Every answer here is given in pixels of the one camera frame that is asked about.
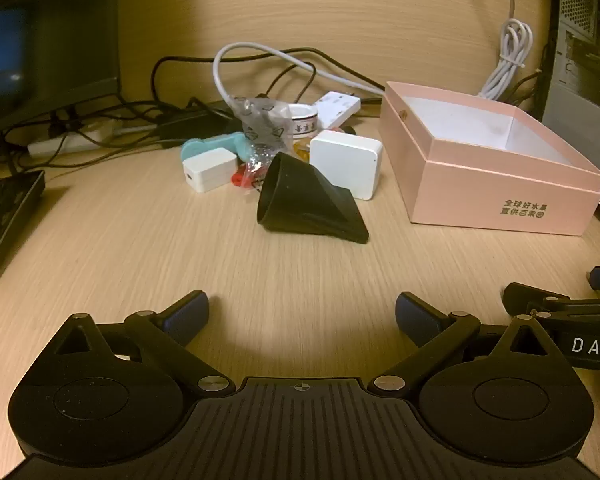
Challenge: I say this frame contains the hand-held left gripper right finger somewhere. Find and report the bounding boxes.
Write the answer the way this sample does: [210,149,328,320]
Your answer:
[370,291,551,396]

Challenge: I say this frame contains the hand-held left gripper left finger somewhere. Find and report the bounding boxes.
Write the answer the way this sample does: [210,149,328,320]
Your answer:
[54,289,236,396]

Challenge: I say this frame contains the pink cardboard box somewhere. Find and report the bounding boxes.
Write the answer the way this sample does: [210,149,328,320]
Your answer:
[378,81,600,237]

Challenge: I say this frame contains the small white charger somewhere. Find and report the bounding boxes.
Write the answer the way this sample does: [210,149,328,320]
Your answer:
[182,149,239,194]

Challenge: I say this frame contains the black funnel-shaped nozzle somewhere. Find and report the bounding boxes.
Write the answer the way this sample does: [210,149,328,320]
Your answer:
[256,152,370,246]

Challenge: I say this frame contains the teal plastic tool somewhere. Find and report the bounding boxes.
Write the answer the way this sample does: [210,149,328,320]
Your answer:
[181,131,246,163]

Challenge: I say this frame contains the large white square adapter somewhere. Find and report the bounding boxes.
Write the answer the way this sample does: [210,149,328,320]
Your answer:
[309,130,384,202]

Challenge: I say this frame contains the clear plastic bag of screws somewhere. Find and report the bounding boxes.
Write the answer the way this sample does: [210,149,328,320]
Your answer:
[228,94,292,188]

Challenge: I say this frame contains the white battery charger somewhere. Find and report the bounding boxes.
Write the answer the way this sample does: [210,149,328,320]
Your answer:
[312,91,362,130]

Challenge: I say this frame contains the white round container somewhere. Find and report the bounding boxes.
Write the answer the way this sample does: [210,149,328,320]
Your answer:
[286,103,319,140]

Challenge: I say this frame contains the black power adapter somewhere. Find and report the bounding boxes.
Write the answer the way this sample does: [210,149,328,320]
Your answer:
[157,104,233,149]

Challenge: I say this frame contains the computer case with glass panel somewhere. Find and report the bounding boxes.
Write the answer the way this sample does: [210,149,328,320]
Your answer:
[540,0,600,211]

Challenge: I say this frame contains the white power strip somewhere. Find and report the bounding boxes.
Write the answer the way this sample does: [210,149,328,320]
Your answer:
[27,127,118,157]

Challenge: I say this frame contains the black keyboard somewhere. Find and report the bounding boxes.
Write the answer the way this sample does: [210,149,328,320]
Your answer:
[0,170,47,283]

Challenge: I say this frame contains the computer monitor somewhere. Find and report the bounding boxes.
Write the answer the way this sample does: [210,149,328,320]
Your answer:
[0,0,121,141]

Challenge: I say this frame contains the tangle of black cables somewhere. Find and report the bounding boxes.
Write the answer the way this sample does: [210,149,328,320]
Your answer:
[0,47,386,171]

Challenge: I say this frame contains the bundled white cable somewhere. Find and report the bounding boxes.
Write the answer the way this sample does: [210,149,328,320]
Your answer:
[477,0,535,101]

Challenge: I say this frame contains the white cable with loop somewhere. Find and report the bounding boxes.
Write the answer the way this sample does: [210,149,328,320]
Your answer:
[212,42,386,111]

